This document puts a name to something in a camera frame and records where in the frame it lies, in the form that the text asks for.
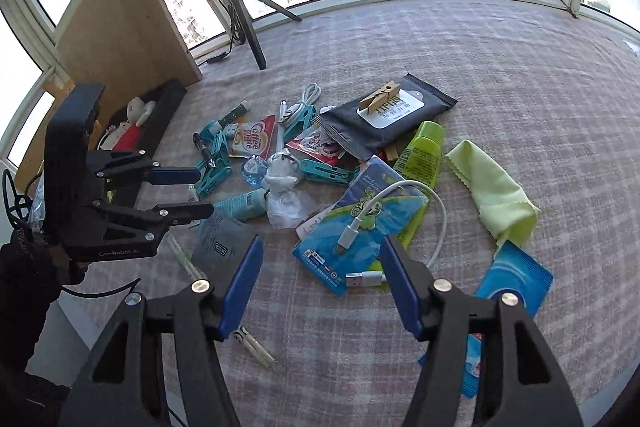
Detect black tripod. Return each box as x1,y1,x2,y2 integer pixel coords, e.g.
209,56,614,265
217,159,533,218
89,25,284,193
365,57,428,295
210,0,303,70

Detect white teal label bottle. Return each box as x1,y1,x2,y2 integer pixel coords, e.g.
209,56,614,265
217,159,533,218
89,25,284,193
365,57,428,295
214,188,268,223

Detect teal plastic clip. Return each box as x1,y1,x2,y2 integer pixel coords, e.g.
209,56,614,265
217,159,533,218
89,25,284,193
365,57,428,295
194,132,233,196
282,104,318,138
299,158,358,186

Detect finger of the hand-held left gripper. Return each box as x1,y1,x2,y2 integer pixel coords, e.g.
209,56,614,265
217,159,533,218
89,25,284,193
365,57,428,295
90,150,201,190
105,202,215,243

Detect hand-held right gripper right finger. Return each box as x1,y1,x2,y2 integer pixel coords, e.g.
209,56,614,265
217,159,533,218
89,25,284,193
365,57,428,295
381,234,585,427

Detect green white small tube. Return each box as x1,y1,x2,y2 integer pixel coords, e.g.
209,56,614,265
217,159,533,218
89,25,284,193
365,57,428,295
217,101,249,125

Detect grey foil sachet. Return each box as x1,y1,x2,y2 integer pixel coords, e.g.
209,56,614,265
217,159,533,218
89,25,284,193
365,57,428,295
191,212,261,280

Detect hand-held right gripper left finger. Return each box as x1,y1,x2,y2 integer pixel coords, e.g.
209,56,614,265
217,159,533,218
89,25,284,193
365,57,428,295
59,234,265,427

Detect yellow-green microfibre cloth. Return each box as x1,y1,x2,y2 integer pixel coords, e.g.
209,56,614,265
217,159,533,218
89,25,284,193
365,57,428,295
445,139,542,248

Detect pink checkered desktop cloth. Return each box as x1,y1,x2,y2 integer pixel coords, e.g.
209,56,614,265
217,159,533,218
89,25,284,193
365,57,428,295
40,0,640,427

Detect red white snack sachet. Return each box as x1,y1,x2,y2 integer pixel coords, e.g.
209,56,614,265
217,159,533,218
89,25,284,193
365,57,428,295
285,129,351,162

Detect blue frog print packet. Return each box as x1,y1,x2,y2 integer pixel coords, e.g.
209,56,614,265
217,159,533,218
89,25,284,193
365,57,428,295
292,156,431,298

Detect black wet wipes pack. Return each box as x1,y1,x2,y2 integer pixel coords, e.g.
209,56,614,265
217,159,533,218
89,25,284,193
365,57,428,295
317,73,458,158

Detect white plug-in device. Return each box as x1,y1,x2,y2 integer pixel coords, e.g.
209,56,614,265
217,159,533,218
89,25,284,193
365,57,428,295
125,98,156,125

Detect small blue clear sachet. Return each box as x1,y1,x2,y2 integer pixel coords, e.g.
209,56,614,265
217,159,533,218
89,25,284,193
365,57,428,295
241,155,268,185

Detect red cloth pouch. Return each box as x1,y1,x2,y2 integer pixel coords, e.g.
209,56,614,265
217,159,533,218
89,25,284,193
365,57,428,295
112,122,146,152

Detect red white creamer sachet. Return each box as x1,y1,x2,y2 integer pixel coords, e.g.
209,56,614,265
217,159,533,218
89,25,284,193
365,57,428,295
227,114,277,158

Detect light wooden board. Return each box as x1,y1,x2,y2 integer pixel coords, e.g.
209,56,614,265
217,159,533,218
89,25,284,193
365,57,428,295
54,0,203,95

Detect white paper wrapped sticks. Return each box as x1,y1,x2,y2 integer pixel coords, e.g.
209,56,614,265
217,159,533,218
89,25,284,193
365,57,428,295
167,234,211,283

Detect person's left forearm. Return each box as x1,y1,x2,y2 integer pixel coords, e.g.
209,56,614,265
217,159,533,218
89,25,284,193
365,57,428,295
0,242,86,373

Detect black storage tray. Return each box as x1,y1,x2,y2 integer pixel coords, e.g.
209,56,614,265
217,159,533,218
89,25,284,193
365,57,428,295
97,78,188,208

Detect white plastic bag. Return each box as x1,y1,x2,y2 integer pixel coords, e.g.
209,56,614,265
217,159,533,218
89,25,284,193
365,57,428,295
262,152,318,228

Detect white usb cable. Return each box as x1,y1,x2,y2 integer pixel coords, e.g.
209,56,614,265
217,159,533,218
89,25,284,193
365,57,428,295
334,179,447,290

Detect white coiled cable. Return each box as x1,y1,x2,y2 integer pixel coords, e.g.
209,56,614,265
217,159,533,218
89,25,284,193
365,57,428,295
287,82,322,120

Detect wooden clothespin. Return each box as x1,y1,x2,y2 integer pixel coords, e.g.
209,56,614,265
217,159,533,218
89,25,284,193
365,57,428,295
357,79,402,114
231,326,276,365

